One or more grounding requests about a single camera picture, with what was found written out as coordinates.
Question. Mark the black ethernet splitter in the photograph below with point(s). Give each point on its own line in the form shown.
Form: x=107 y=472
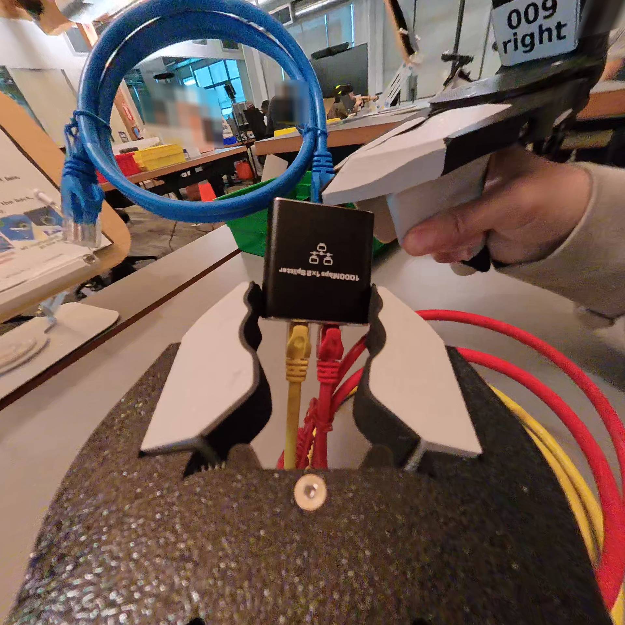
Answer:
x=317 y=259

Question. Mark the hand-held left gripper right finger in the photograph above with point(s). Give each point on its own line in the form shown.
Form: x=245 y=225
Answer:
x=420 y=391

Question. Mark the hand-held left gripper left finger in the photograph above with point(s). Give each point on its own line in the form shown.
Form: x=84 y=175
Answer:
x=205 y=391

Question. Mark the person's right hand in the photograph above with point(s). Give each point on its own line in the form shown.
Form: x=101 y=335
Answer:
x=527 y=205

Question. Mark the small yellow plastic bin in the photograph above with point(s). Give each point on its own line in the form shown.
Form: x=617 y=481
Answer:
x=158 y=156

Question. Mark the wooden background desk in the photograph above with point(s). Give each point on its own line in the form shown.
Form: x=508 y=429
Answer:
x=391 y=122

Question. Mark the instruction sheet board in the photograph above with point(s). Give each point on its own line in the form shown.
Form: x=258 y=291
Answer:
x=29 y=225

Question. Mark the green plastic bin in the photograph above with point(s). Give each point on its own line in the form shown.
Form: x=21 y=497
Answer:
x=249 y=229

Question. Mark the person's right forearm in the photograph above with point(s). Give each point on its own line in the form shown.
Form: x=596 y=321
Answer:
x=596 y=244

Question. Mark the red plastic bin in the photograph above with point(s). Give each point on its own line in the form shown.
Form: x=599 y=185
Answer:
x=127 y=164

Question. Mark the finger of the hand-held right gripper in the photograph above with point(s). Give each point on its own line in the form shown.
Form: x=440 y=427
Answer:
x=400 y=156

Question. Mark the orange traffic cone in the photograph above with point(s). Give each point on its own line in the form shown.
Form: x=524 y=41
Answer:
x=206 y=191

